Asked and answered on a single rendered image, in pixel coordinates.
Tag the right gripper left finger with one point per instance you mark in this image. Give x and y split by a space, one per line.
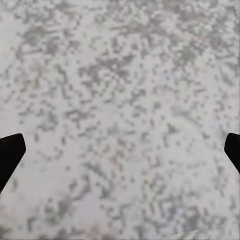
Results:
12 150

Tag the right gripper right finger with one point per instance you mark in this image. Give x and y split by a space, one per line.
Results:
232 149

